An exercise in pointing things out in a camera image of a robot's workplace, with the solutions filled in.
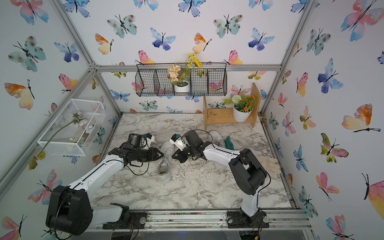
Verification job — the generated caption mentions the white pot peach flowers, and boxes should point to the white pot peach flowers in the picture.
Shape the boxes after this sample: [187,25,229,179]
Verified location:
[168,53,203,93]

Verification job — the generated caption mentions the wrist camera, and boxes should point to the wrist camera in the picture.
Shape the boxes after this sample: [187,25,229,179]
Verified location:
[170,134,187,151]
[143,133,155,149]

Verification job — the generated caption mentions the black wire wall basket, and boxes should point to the black wire wall basket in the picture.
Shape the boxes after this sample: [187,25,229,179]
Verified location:
[133,62,228,97]

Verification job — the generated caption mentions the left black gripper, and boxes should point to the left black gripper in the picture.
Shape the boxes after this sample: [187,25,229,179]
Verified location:
[133,147,164,161]

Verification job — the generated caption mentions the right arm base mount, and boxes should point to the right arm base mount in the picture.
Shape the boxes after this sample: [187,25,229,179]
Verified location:
[227,210,270,229]

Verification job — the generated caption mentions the aluminium front rail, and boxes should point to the aluminium front rail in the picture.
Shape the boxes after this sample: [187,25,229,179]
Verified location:
[72,209,315,240]

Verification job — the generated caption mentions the white wire mesh basket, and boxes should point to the white wire mesh basket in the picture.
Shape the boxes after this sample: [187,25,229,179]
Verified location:
[37,99,106,157]

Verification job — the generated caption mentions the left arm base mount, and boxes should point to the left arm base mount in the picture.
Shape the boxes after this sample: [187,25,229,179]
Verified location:
[103,203,148,230]

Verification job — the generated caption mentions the beige work glove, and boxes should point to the beige work glove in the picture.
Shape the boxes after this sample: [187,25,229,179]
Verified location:
[257,156,282,179]

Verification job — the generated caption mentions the white sneaker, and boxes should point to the white sneaker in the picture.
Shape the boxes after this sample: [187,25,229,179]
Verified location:
[157,141,175,184]
[210,131,226,149]

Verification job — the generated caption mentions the wooden shelf stand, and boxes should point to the wooden shelf stand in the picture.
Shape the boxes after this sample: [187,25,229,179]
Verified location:
[203,83,262,130]

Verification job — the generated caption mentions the pink artificial flower stem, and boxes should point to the pink artificial flower stem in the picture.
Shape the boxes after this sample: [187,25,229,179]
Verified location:
[28,111,89,170]

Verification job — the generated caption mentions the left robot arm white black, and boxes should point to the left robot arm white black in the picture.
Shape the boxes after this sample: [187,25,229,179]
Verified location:
[46,134,164,237]

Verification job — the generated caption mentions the white pot orange flowers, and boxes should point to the white pot orange flowers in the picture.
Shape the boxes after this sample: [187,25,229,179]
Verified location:
[224,95,257,123]

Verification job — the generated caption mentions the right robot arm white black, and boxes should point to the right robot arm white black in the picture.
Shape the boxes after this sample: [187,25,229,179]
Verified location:
[170,130,270,218]

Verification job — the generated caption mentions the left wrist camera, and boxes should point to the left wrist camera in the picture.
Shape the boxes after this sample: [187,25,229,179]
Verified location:
[143,133,155,149]

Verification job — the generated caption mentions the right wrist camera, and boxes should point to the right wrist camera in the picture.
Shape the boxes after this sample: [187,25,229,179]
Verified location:
[170,134,187,151]

